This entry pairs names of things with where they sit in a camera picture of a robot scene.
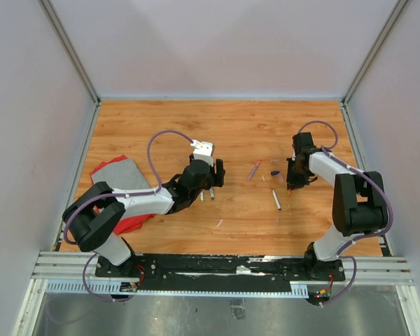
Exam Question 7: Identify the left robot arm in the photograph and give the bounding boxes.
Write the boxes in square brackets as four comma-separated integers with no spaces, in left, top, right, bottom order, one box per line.
[62,159,225,277]

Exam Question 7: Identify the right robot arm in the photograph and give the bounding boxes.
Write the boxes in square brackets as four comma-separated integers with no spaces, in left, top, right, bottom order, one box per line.
[286,148,391,280]

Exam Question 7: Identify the purple pen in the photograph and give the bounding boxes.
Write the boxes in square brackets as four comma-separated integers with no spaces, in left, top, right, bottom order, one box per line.
[248,160,262,180]

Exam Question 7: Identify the grey felt cloth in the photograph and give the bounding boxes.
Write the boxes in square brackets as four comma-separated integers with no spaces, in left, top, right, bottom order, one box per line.
[91,158,151,190]

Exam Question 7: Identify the red cloth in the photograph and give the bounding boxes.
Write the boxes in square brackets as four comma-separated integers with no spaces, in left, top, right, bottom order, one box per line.
[90,155,155,235]

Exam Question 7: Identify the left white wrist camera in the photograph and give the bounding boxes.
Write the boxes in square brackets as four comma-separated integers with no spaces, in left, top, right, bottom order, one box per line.
[190,139,215,167]

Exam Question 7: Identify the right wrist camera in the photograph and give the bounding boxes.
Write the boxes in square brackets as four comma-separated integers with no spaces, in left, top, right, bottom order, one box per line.
[293,132,316,155]

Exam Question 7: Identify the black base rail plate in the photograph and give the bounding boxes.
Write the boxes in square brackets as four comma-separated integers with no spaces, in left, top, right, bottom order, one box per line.
[95,253,346,293]

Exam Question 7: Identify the grey slotted cable duct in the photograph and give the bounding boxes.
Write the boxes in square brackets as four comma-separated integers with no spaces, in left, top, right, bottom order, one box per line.
[44,281,309,298]

